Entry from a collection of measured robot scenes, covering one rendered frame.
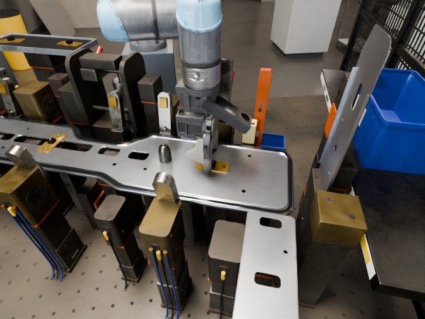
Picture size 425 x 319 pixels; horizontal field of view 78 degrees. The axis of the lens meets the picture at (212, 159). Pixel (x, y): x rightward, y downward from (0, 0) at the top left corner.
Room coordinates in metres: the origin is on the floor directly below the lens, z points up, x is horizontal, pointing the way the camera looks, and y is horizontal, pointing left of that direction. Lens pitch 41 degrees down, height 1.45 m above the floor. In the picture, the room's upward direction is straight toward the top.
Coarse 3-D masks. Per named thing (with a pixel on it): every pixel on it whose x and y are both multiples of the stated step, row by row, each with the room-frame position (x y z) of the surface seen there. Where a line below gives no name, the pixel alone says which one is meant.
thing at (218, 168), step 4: (212, 160) 0.50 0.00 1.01; (196, 164) 0.50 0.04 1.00; (212, 164) 0.49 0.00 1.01; (216, 164) 0.50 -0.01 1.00; (220, 164) 0.50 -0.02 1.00; (224, 164) 0.50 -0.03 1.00; (228, 164) 0.50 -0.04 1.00; (200, 168) 0.48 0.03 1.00; (212, 168) 0.48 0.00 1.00; (216, 168) 0.48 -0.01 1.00; (220, 168) 0.48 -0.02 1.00; (224, 168) 0.48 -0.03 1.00; (224, 172) 0.47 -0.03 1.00
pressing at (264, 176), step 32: (0, 128) 0.67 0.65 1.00; (32, 128) 0.67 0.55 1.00; (64, 128) 0.67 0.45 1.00; (0, 160) 0.52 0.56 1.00; (64, 160) 0.52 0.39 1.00; (96, 160) 0.52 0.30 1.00; (128, 160) 0.52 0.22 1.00; (224, 160) 0.52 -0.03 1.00; (256, 160) 0.52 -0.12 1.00; (288, 160) 0.52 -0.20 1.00; (192, 192) 0.40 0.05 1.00; (224, 192) 0.40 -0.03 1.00; (256, 192) 0.40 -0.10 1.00; (288, 192) 0.41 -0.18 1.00
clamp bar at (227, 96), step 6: (222, 60) 0.66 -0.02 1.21; (228, 60) 0.65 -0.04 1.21; (222, 66) 0.62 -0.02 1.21; (228, 66) 0.62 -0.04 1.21; (222, 72) 0.62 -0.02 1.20; (228, 72) 0.65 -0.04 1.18; (222, 78) 0.65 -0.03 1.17; (228, 78) 0.64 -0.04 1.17; (222, 84) 0.65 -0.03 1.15; (228, 84) 0.63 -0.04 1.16; (222, 90) 0.64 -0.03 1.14; (228, 90) 0.63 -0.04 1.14; (222, 96) 0.64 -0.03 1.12; (228, 96) 0.63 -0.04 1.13
